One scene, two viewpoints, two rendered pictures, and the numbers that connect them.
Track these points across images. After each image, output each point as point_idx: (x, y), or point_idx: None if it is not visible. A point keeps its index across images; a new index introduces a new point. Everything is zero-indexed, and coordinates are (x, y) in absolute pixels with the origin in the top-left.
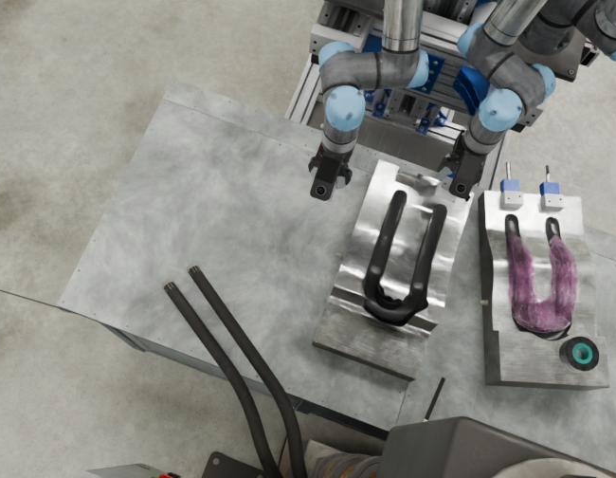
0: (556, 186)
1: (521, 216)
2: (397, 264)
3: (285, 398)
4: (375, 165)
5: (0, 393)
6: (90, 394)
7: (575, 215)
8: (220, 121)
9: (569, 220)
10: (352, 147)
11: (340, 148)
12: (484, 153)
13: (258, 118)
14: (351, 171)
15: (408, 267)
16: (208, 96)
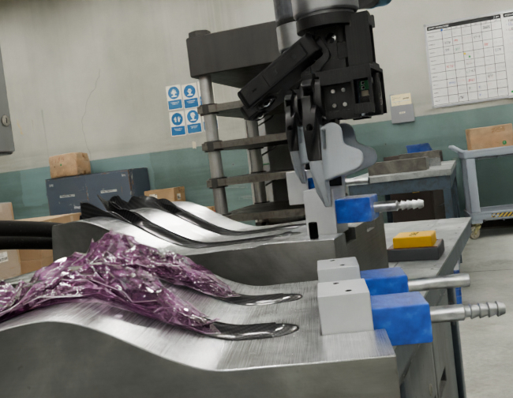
0: (410, 302)
1: (293, 304)
2: (179, 223)
3: (32, 222)
4: (407, 272)
5: None
6: None
7: (306, 354)
8: (425, 230)
9: (284, 347)
10: (285, 43)
11: (277, 37)
12: (293, 14)
13: (445, 234)
14: (293, 115)
15: (170, 227)
16: (458, 223)
